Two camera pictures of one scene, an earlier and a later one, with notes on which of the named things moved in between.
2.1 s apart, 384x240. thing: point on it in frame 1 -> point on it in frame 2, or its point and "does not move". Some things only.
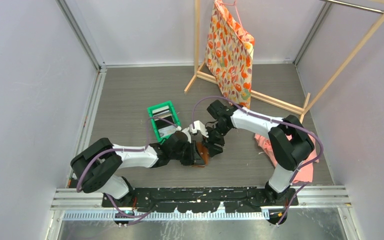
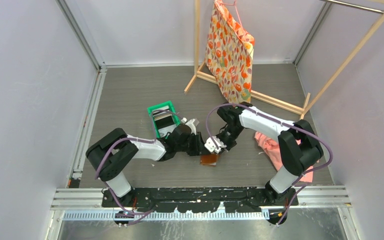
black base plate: x=240 y=200 does not move
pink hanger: x=234 y=3 does not move
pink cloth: x=306 y=173 does not move
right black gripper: x=209 y=142 -> x=229 y=146
